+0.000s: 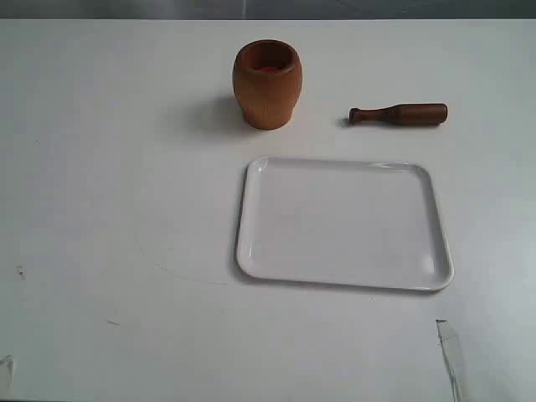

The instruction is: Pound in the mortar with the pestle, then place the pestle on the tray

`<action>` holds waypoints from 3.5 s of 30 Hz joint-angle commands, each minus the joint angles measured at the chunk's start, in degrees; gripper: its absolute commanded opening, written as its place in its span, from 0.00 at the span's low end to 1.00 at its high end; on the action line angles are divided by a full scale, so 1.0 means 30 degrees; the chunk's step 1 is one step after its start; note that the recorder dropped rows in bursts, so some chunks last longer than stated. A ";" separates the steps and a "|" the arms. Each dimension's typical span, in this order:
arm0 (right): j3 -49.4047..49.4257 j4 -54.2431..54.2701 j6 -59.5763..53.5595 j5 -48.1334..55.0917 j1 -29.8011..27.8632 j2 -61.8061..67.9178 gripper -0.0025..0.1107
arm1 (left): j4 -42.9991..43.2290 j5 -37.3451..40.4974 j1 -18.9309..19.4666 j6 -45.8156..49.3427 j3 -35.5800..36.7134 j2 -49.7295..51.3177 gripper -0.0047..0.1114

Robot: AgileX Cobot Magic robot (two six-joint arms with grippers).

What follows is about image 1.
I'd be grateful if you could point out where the dark wooden pestle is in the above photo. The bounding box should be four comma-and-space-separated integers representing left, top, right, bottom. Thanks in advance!
348, 103, 448, 126

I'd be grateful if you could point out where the wooden mortar cup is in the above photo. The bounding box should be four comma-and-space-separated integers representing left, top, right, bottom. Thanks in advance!
232, 39, 302, 130

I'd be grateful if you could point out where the dark red rounded object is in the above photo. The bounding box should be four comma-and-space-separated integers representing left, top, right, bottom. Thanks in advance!
258, 66, 281, 74

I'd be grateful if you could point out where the white rectangular plastic tray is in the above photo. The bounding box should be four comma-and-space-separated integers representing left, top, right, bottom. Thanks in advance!
235, 156, 454, 292

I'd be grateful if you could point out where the clear tape strip right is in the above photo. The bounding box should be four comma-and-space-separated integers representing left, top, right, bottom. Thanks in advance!
435, 319, 466, 402

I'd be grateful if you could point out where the clear tape piece left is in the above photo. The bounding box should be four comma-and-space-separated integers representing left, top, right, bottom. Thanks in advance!
0, 355, 13, 389

